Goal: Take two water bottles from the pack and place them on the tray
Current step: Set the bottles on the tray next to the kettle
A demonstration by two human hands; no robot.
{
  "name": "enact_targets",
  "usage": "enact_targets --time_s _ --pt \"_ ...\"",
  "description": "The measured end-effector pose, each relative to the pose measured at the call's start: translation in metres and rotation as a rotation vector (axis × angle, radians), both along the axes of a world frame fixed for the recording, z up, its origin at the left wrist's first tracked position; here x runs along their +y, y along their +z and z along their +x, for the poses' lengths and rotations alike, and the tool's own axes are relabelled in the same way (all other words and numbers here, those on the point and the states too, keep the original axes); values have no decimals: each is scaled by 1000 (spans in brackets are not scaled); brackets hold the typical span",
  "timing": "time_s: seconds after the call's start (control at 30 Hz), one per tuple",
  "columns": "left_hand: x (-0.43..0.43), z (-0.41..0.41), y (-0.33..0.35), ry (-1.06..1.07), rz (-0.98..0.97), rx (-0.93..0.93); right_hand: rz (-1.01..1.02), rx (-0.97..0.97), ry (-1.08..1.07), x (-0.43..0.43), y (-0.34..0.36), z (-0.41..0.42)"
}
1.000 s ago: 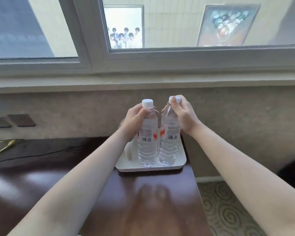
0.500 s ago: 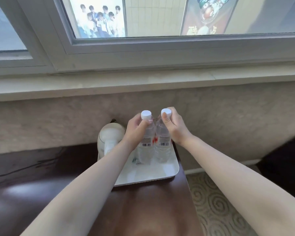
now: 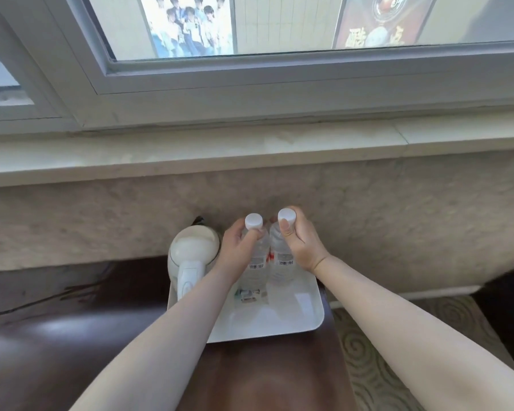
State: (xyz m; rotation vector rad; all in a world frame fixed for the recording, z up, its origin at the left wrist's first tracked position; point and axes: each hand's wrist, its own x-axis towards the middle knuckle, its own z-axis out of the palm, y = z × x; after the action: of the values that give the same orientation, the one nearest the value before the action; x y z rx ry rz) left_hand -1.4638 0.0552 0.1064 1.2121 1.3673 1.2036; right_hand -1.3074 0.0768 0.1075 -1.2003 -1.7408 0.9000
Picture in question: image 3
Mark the white window frame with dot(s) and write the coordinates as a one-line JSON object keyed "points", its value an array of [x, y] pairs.
{"points": [[248, 76]]}

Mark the group photo poster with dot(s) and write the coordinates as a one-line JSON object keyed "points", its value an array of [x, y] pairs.
{"points": [[188, 25]]}

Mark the white plastic tray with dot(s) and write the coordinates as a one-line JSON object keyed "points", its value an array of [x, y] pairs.
{"points": [[282, 325]]}

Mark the small green tea sachet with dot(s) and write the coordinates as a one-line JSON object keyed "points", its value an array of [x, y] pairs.
{"points": [[246, 295]]}

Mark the person's left forearm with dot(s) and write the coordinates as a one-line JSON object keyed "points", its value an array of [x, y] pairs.
{"points": [[167, 338]]}

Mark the person's left thumb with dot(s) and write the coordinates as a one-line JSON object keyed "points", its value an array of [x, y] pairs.
{"points": [[258, 237]]}

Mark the person's right forearm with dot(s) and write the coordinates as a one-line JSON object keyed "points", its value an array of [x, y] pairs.
{"points": [[394, 333]]}

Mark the person's right hand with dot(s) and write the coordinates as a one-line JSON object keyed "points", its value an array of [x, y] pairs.
{"points": [[306, 248]]}

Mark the white electric kettle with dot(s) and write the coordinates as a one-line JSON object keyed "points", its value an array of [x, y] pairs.
{"points": [[192, 252]]}

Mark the person's right thumb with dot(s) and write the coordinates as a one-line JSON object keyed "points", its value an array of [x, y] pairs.
{"points": [[288, 233]]}

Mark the pale stone window sill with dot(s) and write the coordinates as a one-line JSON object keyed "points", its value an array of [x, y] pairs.
{"points": [[240, 149]]}

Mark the dark red poster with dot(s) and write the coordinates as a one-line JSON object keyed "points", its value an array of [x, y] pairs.
{"points": [[381, 25]]}

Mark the clear water bottle white cap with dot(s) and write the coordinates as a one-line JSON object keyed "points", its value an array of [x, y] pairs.
{"points": [[257, 269], [280, 273]]}

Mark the person's left hand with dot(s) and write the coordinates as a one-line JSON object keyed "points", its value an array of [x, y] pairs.
{"points": [[233, 252]]}

